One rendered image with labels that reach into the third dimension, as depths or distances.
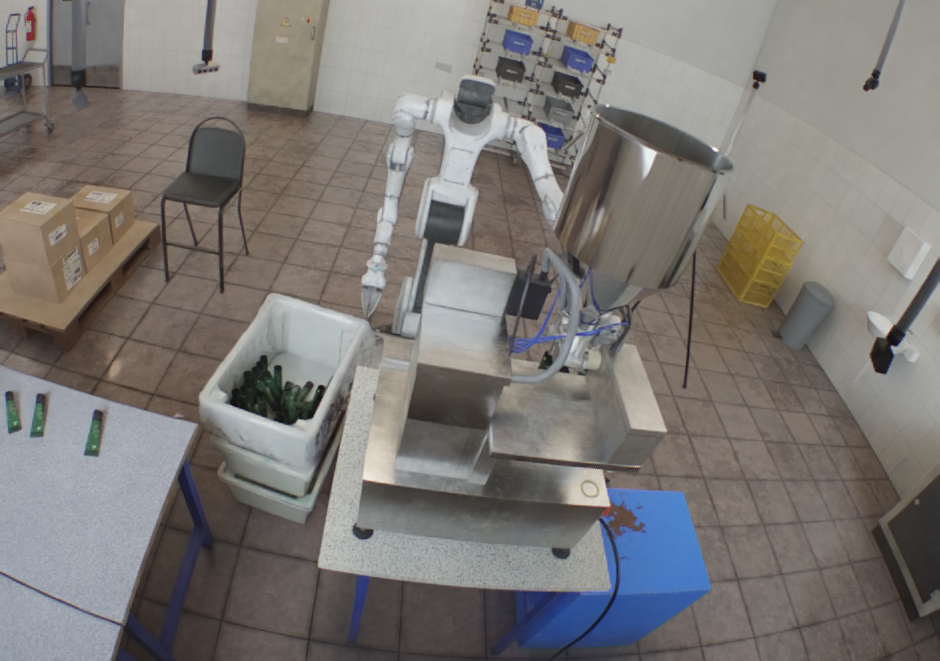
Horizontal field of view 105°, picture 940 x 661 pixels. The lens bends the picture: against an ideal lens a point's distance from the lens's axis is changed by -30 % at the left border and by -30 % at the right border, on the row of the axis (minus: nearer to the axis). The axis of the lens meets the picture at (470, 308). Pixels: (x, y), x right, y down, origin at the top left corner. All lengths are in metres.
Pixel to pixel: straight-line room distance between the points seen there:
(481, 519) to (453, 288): 0.56
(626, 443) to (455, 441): 0.35
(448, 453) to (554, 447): 0.23
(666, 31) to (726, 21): 0.87
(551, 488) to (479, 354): 0.43
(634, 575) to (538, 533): 0.51
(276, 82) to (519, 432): 5.82
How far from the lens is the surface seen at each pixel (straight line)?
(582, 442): 1.08
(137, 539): 1.42
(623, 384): 1.07
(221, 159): 3.32
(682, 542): 1.92
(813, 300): 4.91
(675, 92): 7.03
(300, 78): 6.37
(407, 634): 2.07
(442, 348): 0.94
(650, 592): 1.75
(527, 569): 1.42
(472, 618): 2.14
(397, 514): 1.25
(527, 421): 1.06
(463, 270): 0.99
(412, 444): 1.08
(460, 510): 1.22
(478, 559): 1.40
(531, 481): 1.23
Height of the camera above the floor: 1.97
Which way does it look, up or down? 35 degrees down
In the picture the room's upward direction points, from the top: 17 degrees clockwise
